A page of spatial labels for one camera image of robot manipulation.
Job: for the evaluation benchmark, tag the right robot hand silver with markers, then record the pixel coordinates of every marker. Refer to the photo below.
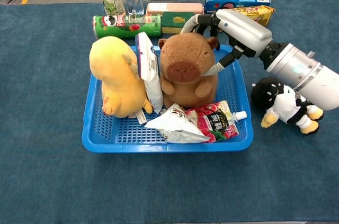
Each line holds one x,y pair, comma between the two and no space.
243,33

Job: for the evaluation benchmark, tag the brown capybara plush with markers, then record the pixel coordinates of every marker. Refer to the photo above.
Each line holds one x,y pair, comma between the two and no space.
185,49

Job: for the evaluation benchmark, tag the black-headed plush doll white robe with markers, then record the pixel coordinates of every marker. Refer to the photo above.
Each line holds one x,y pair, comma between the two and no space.
267,94

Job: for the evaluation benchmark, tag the yellow plush toy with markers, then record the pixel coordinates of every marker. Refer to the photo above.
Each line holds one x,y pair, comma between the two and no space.
116,81

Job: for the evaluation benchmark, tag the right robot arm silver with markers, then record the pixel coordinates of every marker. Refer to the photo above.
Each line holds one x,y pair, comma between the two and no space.
304,75

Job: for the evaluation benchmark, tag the blue plastic basket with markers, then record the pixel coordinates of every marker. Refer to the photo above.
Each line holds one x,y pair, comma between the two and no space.
132,131

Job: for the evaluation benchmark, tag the gold cracker package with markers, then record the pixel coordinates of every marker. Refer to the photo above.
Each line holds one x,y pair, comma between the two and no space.
260,12

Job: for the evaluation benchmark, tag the green yellow sponge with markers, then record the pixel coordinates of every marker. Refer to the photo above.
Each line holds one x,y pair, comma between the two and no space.
172,21

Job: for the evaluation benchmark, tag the pink plastic case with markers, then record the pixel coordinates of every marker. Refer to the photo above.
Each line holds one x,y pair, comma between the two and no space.
169,7

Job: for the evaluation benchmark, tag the red grape jelly pouch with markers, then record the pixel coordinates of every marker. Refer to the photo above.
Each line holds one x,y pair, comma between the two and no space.
217,124

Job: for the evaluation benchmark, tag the white blue refill pouch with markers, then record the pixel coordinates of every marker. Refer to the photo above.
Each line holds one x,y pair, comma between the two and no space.
149,75

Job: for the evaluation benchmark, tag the crumpled white snack bag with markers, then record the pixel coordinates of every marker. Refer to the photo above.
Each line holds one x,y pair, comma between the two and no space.
177,126

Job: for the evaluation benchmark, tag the green Pringles can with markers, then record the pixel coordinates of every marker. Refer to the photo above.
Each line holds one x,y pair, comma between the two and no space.
119,22

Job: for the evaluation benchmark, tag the blue felt table cloth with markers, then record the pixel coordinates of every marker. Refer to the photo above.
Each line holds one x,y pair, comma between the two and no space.
53,181

